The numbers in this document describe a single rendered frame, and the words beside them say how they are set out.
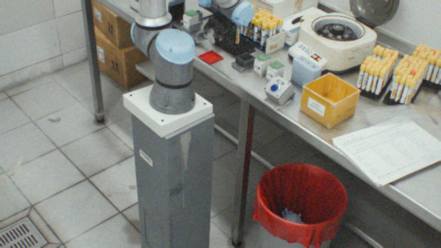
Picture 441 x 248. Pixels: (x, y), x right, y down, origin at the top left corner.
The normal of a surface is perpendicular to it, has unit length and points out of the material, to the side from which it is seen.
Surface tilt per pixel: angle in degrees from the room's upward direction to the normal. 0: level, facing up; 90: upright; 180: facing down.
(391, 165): 1
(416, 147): 1
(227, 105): 0
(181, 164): 90
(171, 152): 90
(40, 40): 90
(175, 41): 8
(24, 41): 90
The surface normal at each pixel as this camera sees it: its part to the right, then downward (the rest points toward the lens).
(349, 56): 0.54, 0.54
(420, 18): -0.75, 0.39
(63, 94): 0.04, -0.79
